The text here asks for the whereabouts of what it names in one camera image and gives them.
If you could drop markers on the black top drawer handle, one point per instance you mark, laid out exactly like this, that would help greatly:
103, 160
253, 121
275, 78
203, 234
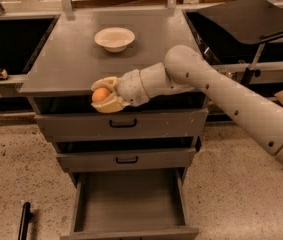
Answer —
122, 123

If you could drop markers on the orange fruit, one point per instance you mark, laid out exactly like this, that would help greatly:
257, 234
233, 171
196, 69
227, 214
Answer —
100, 94

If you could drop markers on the black tray stand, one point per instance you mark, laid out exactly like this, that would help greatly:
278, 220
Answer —
250, 22

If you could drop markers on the white ceramic bowl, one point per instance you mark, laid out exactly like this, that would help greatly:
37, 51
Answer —
114, 39

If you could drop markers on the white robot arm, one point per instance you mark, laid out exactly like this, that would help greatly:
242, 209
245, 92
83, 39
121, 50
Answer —
185, 69

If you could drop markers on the grey drawer cabinet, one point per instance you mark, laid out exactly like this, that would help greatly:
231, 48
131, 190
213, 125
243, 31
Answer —
70, 61

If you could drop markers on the grey middle drawer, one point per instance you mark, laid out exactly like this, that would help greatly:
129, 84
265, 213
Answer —
105, 161

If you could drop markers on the grey bottom drawer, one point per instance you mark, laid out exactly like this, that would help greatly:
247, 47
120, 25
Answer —
130, 205

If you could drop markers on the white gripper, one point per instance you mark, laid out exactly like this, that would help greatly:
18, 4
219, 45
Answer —
131, 87

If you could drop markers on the grey drawer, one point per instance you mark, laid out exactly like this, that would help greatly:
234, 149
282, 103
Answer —
95, 126
130, 205
105, 161

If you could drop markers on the black bar on floor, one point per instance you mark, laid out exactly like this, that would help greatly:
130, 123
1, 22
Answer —
26, 216

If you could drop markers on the grey top drawer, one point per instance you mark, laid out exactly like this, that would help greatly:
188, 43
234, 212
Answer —
95, 126

